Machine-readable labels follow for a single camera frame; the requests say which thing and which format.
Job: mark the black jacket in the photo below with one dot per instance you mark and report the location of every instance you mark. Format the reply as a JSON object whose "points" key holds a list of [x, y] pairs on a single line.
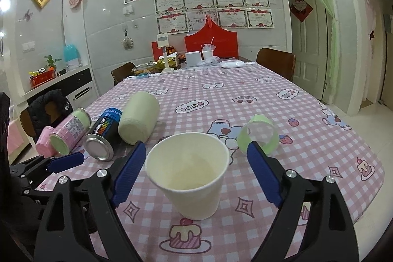
{"points": [[40, 108]]}

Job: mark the tray of snacks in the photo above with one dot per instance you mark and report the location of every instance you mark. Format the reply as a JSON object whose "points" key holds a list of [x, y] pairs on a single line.
{"points": [[144, 68]]}

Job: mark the white paper cup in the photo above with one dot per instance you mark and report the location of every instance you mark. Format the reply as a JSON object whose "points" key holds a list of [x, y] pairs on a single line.
{"points": [[191, 194]]}

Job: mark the red diamond door decoration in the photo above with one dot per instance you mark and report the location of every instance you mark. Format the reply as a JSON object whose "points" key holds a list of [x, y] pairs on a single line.
{"points": [[301, 8]]}

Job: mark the black cabinet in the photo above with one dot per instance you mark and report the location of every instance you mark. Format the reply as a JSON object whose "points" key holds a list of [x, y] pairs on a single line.
{"points": [[76, 87]]}

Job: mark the pink green labelled can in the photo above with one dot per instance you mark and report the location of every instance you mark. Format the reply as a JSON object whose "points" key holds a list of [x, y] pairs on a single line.
{"points": [[70, 130]]}

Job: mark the small potted plant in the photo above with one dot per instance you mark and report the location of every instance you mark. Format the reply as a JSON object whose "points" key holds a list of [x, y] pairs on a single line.
{"points": [[50, 62]]}

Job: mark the pale green towel roll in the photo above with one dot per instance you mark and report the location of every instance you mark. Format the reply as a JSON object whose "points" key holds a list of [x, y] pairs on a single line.
{"points": [[139, 117]]}

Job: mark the white wall switch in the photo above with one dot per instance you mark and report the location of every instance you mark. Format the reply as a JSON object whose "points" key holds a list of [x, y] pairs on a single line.
{"points": [[128, 9], [28, 46]]}

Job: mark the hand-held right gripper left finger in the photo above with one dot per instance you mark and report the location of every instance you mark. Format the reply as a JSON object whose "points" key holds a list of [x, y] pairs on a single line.
{"points": [[129, 173]]}

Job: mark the brown wooden chair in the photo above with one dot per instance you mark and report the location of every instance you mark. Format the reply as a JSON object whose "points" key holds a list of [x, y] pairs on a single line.
{"points": [[121, 73], [276, 61]]}

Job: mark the white panel door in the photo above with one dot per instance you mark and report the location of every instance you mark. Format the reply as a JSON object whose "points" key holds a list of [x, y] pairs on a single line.
{"points": [[308, 50]]}

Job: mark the pink cup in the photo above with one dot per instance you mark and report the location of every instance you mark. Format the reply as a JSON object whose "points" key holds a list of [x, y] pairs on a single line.
{"points": [[44, 142]]}

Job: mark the white square box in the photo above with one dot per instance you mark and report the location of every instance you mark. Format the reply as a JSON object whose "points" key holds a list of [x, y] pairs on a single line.
{"points": [[192, 58]]}

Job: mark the light blue kettle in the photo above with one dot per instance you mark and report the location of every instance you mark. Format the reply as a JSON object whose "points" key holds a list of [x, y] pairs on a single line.
{"points": [[71, 54]]}

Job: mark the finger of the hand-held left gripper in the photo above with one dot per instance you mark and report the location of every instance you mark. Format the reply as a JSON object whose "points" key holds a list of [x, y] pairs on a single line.
{"points": [[66, 161]]}

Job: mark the red box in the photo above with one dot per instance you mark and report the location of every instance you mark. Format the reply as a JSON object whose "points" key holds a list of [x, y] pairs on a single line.
{"points": [[41, 79]]}

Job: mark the white standing table mirror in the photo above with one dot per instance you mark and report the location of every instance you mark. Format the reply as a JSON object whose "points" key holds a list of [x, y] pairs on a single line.
{"points": [[165, 56]]}

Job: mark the black metal can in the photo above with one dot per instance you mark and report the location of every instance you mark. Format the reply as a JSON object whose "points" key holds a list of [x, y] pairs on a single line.
{"points": [[104, 130]]}

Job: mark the red gift bag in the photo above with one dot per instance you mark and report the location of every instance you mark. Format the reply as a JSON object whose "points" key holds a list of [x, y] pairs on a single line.
{"points": [[221, 38]]}

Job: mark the white plastic bag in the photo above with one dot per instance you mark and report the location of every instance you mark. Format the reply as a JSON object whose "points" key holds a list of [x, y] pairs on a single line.
{"points": [[233, 64]]}

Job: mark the plastic cup with straw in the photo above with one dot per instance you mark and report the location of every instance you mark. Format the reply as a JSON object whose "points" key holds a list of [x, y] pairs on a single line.
{"points": [[207, 53]]}

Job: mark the pink checkered tablecloth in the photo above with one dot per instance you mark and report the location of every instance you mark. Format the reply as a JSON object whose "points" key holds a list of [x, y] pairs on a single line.
{"points": [[215, 90]]}

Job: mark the green lace curtain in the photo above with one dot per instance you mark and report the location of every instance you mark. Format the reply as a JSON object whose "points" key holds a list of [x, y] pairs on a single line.
{"points": [[330, 19]]}

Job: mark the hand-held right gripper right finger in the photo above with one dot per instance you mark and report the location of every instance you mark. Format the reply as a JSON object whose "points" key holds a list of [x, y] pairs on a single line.
{"points": [[264, 177]]}

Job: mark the clear green tape roll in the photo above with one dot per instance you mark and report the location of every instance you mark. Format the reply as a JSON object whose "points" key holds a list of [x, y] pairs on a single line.
{"points": [[245, 134]]}

